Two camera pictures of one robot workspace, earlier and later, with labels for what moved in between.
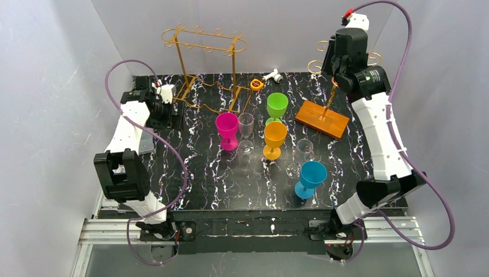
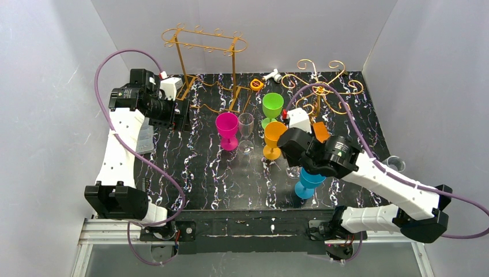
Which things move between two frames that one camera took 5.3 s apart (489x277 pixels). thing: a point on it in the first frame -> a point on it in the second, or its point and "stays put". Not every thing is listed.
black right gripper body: [337, 75] -> [289, 141]
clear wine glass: [245, 126] stays put
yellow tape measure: [256, 85] stays put
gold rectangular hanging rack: [206, 58] stays put
